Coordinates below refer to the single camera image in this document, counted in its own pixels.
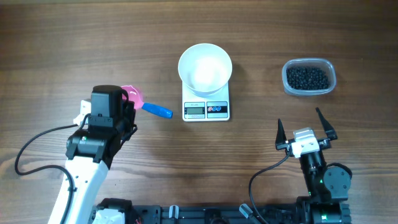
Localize pink scoop blue handle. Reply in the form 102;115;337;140
121;85;173;119

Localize white bowl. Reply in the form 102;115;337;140
177;43;233;96

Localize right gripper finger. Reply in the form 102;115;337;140
315;107;338;141
275;119;288;151

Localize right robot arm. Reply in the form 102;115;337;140
275;108;353;224

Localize black beans in container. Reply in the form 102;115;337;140
287;67;330;90

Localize right black camera cable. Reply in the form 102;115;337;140
248;149;295;224

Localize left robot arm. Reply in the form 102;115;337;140
49;85;137;223

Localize clear plastic container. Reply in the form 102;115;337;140
282;58;336;96

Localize white digital kitchen scale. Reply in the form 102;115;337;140
182;83;231;122

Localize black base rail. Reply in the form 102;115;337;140
93;203;352;224

